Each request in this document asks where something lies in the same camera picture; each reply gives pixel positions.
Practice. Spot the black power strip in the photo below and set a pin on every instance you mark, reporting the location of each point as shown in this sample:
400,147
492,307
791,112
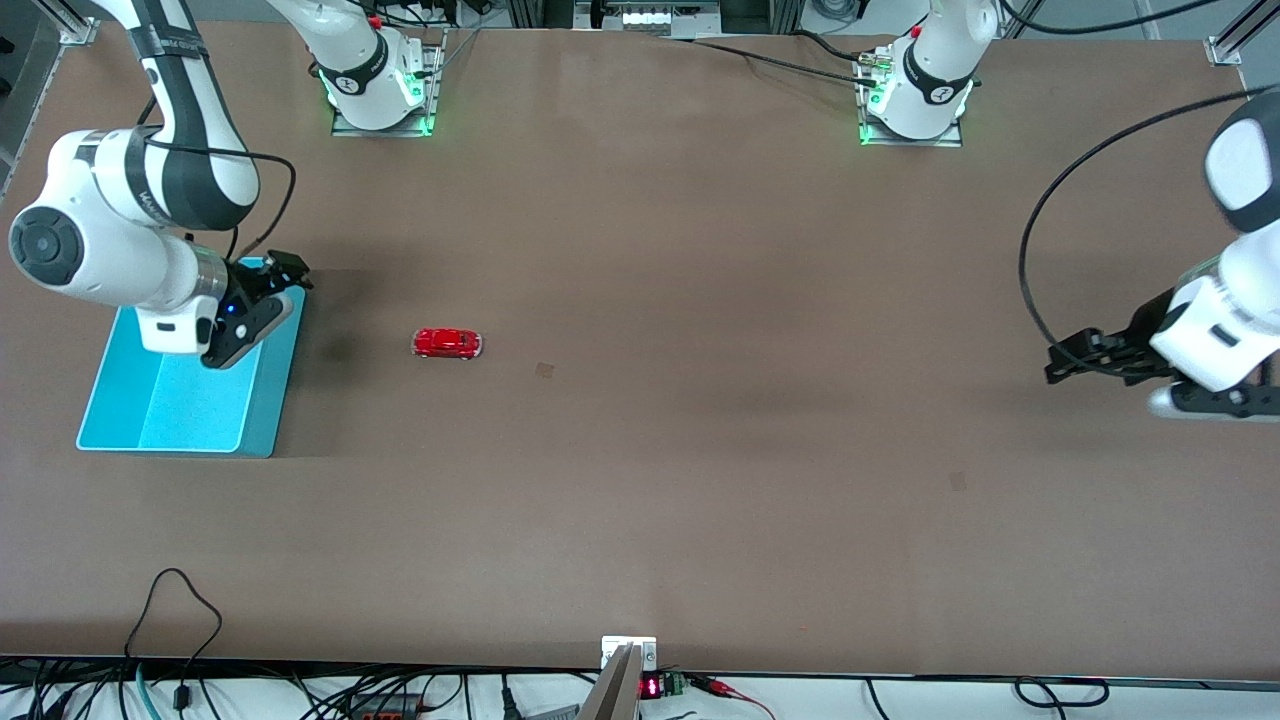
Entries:
385,710

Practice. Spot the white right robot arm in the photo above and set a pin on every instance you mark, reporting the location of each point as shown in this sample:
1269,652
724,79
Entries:
110,200

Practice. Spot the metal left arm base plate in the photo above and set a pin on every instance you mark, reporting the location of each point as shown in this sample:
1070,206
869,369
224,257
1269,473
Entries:
915,142

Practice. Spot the blue plastic box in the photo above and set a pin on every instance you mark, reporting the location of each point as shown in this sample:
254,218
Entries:
200,410

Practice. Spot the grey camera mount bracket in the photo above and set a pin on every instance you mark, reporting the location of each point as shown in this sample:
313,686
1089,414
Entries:
615,690

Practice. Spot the red beetle toy car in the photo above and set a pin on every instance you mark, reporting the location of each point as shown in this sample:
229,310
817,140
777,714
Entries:
445,343

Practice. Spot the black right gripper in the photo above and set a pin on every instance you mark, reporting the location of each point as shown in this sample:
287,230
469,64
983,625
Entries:
247,284

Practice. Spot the metal frame with light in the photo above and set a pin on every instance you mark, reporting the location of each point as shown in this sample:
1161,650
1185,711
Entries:
650,15

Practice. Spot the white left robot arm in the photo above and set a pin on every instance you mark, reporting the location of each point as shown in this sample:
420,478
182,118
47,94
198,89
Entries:
1240,160

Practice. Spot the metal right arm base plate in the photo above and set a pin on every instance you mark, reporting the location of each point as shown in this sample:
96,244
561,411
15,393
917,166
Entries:
432,100

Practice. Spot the red black clip lead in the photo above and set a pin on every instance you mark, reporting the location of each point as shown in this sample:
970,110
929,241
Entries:
720,688

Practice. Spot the red digit display module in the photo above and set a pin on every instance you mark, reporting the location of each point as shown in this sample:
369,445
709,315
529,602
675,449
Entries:
652,687

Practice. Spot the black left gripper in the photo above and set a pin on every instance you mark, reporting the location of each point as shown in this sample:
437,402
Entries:
1137,341

